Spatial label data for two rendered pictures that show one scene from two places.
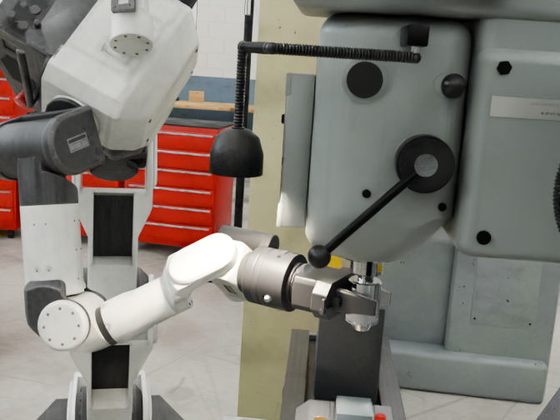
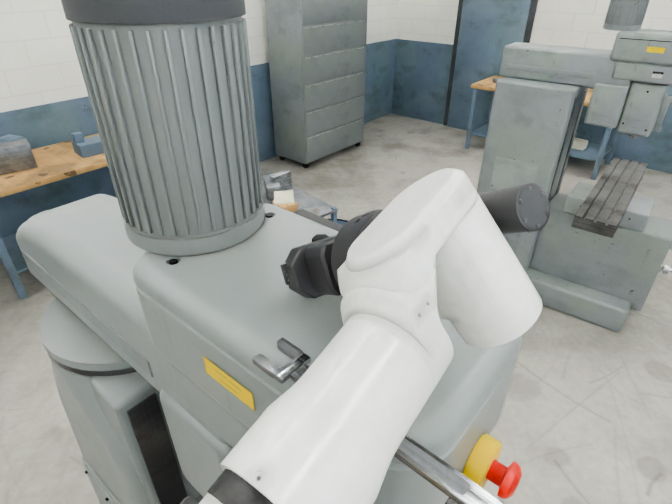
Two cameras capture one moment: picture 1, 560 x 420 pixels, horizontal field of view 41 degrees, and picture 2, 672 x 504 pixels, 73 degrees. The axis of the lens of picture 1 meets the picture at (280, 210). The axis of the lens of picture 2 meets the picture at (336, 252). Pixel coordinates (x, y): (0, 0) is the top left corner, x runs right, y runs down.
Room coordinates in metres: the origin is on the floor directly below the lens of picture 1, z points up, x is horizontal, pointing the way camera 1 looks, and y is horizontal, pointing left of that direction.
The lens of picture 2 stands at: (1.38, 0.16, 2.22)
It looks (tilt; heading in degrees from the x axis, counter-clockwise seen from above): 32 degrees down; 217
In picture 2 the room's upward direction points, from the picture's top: straight up
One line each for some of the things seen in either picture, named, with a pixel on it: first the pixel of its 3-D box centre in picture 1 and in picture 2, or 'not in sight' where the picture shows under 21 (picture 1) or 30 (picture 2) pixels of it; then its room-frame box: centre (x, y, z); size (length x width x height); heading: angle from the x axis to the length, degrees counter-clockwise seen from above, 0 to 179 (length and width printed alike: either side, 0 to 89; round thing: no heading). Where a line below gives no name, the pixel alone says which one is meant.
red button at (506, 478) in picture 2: not in sight; (502, 476); (1.04, 0.13, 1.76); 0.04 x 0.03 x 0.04; 177
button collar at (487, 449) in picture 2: not in sight; (481, 463); (1.04, 0.10, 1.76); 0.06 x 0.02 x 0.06; 177
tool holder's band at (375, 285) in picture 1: (365, 282); not in sight; (1.03, -0.13, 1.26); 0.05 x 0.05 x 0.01
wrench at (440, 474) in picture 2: not in sight; (363, 418); (1.16, 0.02, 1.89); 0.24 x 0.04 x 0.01; 86
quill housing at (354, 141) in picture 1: (381, 138); not in sight; (1.03, -0.13, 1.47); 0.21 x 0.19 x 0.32; 177
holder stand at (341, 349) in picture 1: (347, 329); not in sight; (1.44, -0.15, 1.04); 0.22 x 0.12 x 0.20; 177
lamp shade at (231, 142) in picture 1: (237, 150); not in sight; (1.01, 0.06, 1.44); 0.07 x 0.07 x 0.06
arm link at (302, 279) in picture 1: (306, 287); not in sight; (1.07, -0.05, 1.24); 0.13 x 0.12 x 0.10; 152
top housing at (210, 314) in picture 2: not in sight; (314, 329); (1.03, -0.14, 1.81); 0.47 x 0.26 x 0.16; 87
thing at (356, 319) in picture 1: (362, 303); not in sight; (1.03, -0.13, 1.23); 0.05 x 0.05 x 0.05
